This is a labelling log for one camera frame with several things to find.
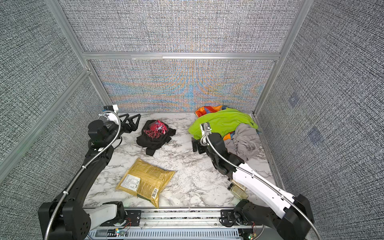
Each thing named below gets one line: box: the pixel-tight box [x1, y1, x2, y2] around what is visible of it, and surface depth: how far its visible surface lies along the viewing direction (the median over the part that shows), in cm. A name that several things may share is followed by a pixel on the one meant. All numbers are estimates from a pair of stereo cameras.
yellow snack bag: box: [116, 158, 176, 208], surface depth 81 cm
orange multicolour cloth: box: [194, 105, 226, 118], surface depth 119 cm
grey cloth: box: [224, 123, 261, 162], surface depth 94 cm
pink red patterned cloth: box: [143, 119, 169, 140], surface depth 100 cm
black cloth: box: [136, 119, 176, 156], surface depth 100 cm
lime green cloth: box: [188, 108, 259, 140], surface depth 109 cm
